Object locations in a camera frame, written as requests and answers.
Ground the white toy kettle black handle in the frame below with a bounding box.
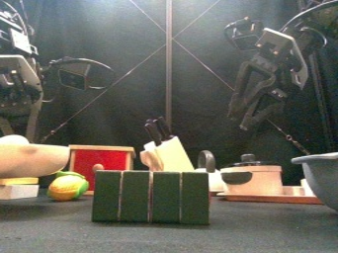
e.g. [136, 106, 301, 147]
[193, 149, 228, 194]

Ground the green striped block set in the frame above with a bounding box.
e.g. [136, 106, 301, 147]
[90, 169, 212, 226]

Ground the black pan lid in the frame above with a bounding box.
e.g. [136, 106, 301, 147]
[226, 153, 278, 168]

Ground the yellow wooden block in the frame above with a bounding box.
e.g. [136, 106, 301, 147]
[0, 177, 41, 186]

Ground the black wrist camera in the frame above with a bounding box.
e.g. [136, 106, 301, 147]
[43, 56, 115, 100]
[224, 16, 268, 53]

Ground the yellow toy corn green husk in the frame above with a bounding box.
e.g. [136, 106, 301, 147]
[47, 170, 91, 203]

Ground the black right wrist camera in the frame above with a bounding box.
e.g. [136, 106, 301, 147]
[224, 16, 268, 53]

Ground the cream plush toy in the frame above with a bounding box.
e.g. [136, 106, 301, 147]
[0, 133, 71, 180]

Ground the wooden tray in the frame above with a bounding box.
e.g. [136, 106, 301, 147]
[216, 179, 325, 206]

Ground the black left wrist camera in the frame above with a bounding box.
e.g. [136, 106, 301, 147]
[43, 56, 115, 100]

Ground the grey bowl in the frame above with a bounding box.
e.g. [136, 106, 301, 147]
[291, 151, 338, 212]

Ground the vertical metal frame pole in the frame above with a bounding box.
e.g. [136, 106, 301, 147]
[165, 0, 174, 132]

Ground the beige toy pan black handle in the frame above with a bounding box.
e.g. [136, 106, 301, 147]
[220, 164, 284, 196]

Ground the red wooden box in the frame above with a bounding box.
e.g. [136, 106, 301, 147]
[67, 144, 138, 193]

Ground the white wooden block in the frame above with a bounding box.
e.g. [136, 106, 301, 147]
[0, 184, 42, 201]

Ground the black toy knife handle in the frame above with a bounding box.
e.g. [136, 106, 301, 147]
[157, 116, 174, 140]
[145, 119, 165, 147]

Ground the white toy knife block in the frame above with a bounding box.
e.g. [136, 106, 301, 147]
[140, 135, 196, 173]

